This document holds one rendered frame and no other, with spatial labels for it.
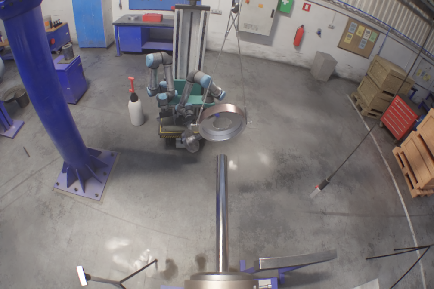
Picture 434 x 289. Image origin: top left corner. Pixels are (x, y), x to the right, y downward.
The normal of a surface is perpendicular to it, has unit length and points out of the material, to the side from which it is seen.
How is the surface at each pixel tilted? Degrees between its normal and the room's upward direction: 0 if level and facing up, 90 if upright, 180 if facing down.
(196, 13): 90
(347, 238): 0
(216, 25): 90
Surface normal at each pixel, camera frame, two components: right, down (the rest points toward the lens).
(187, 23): 0.14, 0.71
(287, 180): 0.14, -0.70
